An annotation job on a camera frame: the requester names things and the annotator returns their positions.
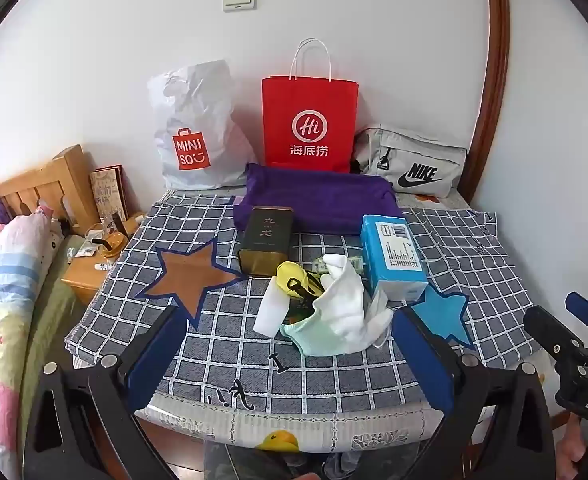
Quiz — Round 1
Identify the yellow and black cloth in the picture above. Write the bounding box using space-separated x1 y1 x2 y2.
275 260 325 297

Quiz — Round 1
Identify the blue tissue pack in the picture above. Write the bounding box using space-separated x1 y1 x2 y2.
360 214 429 303

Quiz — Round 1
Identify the dark green tea tin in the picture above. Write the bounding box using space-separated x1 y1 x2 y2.
238 206 295 279

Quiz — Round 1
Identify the pale green face mask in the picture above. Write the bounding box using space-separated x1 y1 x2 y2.
280 307 347 357

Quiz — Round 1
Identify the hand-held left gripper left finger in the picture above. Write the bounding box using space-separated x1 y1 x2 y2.
21 302 195 480

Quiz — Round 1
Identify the person's right hand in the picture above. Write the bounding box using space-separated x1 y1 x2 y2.
558 410 583 468

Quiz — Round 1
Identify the white sponge block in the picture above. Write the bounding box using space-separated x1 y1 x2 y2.
255 275 295 337

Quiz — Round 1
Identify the white plastic shopping bag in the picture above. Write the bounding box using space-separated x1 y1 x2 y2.
147 59 259 191

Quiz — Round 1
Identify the green tissue packet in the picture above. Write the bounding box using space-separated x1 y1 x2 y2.
311 255 365 275

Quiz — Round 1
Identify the green bed sheet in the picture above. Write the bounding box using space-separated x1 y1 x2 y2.
24 240 90 376

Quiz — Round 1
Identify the grey waist bag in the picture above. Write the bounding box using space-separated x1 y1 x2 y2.
351 124 468 196

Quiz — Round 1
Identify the white face mask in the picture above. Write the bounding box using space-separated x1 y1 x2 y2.
364 291 395 348

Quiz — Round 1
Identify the clear plastic packet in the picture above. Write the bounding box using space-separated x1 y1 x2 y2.
66 230 100 261

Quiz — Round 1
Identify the illustrated book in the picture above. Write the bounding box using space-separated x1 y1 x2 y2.
90 164 127 223

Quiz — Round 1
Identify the clear plastic box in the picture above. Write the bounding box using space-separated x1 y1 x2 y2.
101 212 127 236

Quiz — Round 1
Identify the red paper shopping bag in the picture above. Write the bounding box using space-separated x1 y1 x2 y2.
261 39 359 173

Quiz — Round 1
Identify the grey checked blanket with stars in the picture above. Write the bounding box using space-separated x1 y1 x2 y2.
64 190 539 416

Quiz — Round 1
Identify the brown wooden arch frame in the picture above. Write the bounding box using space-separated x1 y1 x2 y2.
466 0 512 201

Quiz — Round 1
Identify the striped white pillow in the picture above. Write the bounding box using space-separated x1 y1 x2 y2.
0 207 57 311

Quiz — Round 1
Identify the white printed table cover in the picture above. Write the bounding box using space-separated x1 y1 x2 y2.
136 395 442 458

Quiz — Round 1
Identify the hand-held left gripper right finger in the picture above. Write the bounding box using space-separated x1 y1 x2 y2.
391 307 559 480

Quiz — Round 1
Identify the wooden nightstand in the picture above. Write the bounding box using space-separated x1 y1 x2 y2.
60 212 142 306

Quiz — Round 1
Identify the wooden bed headboard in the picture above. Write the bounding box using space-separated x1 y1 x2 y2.
0 145 100 236

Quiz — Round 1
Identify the purple fabric basket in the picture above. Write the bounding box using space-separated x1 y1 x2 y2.
233 162 405 235

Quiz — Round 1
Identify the white cloth glove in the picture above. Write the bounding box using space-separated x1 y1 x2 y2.
314 253 367 353

